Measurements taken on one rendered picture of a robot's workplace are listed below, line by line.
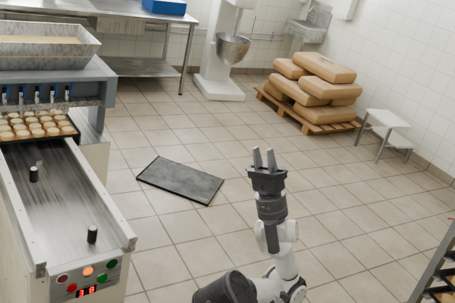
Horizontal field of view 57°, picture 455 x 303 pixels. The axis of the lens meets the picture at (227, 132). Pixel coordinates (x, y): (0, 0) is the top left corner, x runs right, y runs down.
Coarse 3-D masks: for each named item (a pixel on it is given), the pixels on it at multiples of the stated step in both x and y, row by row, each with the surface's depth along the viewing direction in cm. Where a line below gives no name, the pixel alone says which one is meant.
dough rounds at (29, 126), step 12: (60, 108) 211; (0, 120) 185; (12, 120) 187; (24, 120) 193; (36, 120) 191; (48, 120) 194; (60, 120) 197; (0, 132) 179; (12, 132) 182; (24, 132) 181; (36, 132) 183; (48, 132) 186; (60, 132) 191; (72, 132) 192
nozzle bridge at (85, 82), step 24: (0, 72) 167; (24, 72) 172; (48, 72) 177; (72, 72) 183; (96, 72) 189; (0, 96) 174; (24, 96) 179; (48, 96) 185; (72, 96) 192; (96, 96) 199; (96, 120) 208
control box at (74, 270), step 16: (96, 256) 139; (112, 256) 140; (48, 272) 129; (64, 272) 131; (80, 272) 135; (96, 272) 139; (112, 272) 144; (48, 288) 131; (64, 288) 134; (80, 288) 138; (96, 288) 143
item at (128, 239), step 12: (72, 144) 185; (72, 156) 181; (84, 168) 170; (84, 180) 172; (96, 180) 165; (96, 192) 162; (108, 204) 154; (108, 216) 154; (120, 216) 150; (120, 228) 146; (120, 240) 147; (132, 240) 141
